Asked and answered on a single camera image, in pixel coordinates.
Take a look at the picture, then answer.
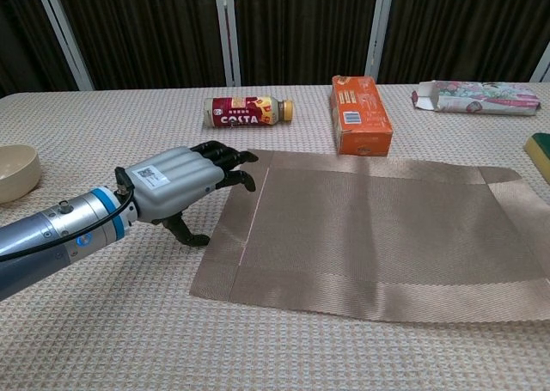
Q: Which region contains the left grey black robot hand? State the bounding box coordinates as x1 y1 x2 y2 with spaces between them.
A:
114 139 260 250

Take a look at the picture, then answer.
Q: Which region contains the light brown bowl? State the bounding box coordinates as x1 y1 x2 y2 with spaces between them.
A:
0 144 42 205

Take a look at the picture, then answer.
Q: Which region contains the brown woven placemat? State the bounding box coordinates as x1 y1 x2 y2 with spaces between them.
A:
188 149 550 324

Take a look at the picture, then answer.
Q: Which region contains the red Costa coffee bottle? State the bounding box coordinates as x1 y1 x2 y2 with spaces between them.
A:
203 95 296 129

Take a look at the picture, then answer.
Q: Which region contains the beige woven tablecloth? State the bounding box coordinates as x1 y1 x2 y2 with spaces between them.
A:
0 81 550 391

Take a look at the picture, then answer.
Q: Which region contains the orange carton box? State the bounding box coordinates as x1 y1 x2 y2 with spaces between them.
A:
329 75 394 158

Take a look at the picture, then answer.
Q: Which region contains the dark pleated curtain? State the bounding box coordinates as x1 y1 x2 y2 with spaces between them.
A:
0 0 550 98

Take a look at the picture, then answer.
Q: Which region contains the pink floral carton box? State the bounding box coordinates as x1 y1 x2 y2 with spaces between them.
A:
410 79 541 118

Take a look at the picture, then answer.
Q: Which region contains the green yellow sponge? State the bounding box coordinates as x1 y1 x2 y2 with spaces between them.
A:
523 131 550 184

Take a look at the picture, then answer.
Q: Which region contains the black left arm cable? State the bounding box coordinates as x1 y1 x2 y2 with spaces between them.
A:
0 167 135 263

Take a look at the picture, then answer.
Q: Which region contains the white screen frame post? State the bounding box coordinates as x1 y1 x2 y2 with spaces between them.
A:
364 0 396 83
213 0 242 88
31 0 96 92
529 42 550 83

